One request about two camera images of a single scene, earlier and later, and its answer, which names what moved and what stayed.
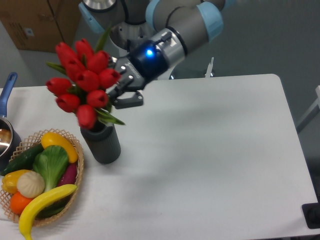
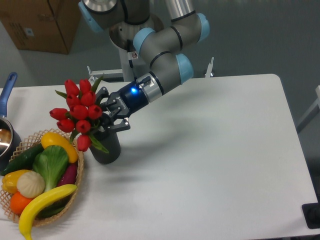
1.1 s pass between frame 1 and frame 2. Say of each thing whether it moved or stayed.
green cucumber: stayed
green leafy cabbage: stayed
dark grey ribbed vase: stayed
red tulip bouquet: moved
